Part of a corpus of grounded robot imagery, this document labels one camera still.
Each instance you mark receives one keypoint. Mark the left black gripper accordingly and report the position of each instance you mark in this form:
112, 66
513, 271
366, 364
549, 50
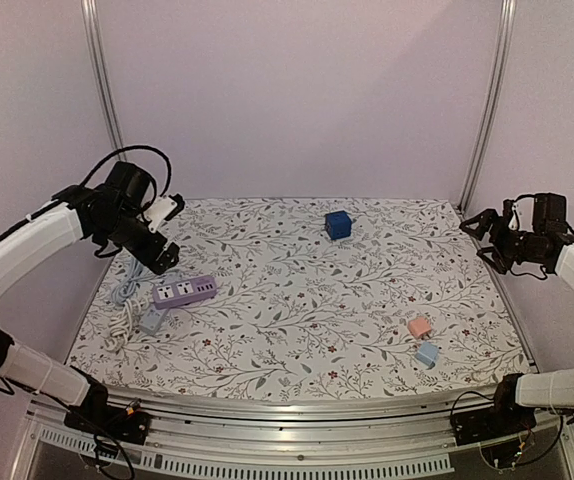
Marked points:
148, 255

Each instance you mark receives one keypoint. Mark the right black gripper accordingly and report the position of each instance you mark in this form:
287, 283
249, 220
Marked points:
498, 238

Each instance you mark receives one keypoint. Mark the purple power strip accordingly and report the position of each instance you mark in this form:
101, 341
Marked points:
184, 292

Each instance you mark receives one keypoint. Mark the pink plug adapter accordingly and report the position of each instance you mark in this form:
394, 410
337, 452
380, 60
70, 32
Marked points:
420, 328

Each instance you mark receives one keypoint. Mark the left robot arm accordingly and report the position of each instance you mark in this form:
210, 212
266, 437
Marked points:
113, 212

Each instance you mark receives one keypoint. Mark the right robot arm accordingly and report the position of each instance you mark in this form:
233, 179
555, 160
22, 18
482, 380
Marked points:
531, 228

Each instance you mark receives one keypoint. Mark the light blue plug adapter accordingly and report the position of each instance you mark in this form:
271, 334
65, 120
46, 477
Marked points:
427, 354

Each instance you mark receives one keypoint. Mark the light blue power strip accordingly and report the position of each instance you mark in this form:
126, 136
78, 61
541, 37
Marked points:
152, 320

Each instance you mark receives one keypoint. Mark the dark blue cube socket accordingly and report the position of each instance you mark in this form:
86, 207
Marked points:
338, 225

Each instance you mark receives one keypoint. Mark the floral patterned table mat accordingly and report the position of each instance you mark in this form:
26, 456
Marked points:
298, 316

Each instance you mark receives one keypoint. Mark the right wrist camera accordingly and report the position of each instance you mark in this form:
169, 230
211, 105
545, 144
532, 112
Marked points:
511, 214

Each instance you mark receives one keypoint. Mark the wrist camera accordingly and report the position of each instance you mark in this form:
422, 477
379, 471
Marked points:
511, 214
163, 209

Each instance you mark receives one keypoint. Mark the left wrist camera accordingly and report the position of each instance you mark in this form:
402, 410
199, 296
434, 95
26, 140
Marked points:
163, 209

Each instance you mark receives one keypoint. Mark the right aluminium frame post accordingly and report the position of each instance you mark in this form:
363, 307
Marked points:
490, 106

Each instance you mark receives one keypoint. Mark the aluminium frame post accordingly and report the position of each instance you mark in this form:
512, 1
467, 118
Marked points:
490, 106
100, 71

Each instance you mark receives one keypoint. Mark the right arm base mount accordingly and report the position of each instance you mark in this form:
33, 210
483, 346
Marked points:
489, 423

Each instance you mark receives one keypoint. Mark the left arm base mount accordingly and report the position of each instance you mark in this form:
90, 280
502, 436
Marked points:
95, 415

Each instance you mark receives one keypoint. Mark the aluminium front rail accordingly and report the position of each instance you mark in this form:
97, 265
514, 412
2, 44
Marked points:
388, 438

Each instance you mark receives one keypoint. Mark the left aluminium frame post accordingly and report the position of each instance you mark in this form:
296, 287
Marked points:
100, 71

